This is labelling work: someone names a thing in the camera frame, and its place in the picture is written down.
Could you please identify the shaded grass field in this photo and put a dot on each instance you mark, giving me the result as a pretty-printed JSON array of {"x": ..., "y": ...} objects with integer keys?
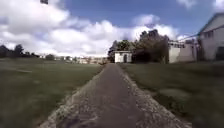
[{"x": 180, "y": 83}]

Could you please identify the dry grass field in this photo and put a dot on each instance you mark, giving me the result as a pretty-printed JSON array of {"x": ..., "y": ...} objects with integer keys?
[{"x": 36, "y": 83}]

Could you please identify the distant buildings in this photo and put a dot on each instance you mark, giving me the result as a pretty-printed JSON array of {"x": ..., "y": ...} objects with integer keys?
[{"x": 91, "y": 60}]

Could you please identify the small white building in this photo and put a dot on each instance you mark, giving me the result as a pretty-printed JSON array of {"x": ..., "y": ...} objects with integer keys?
[{"x": 120, "y": 56}]

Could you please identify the row of distant trees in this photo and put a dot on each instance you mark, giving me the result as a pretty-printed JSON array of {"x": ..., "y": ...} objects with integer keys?
[{"x": 16, "y": 51}]

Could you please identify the grey asphalt path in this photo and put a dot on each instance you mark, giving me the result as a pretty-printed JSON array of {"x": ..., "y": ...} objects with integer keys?
[{"x": 108, "y": 100}]

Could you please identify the pale house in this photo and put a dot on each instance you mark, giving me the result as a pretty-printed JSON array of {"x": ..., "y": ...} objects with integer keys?
[{"x": 213, "y": 40}]

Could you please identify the group of trees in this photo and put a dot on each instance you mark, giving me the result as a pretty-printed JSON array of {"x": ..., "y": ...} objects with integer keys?
[{"x": 151, "y": 45}]

